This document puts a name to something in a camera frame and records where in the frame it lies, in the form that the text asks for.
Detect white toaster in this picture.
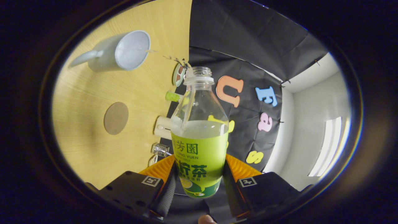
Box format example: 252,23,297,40
154,116,173,140

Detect ceiling light panel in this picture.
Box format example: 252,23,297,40
308,117,351,178

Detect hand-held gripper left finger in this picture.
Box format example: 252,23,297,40
99,155,178,220

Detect brown round coaster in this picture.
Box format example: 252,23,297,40
104,102,129,135

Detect small green white bottle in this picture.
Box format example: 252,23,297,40
165,91,184,102

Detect wooden table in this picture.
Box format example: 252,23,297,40
51,0,192,190

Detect black backdrop cloth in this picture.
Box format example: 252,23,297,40
165,0,328,215

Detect pale green plate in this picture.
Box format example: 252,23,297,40
173,63,186,87

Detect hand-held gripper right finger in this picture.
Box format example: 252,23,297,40
222,154,301,218

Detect green label juice bottle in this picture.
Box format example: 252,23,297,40
170,66,229,199

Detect white cup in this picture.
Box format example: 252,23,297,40
68,30,151,72

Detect wire mesh holder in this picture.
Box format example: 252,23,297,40
151,143,171,157

